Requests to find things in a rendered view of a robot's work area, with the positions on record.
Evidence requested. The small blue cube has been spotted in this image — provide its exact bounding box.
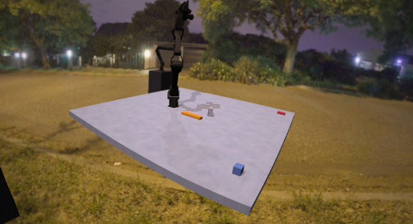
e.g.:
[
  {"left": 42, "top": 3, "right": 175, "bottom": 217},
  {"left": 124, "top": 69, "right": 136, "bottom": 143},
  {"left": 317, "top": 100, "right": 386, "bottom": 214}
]
[{"left": 232, "top": 163, "right": 244, "bottom": 176}]

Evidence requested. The orange bar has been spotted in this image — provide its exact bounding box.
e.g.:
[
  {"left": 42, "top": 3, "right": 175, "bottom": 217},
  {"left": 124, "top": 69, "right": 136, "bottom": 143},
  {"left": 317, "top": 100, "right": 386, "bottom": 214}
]
[{"left": 181, "top": 111, "right": 203, "bottom": 120}]

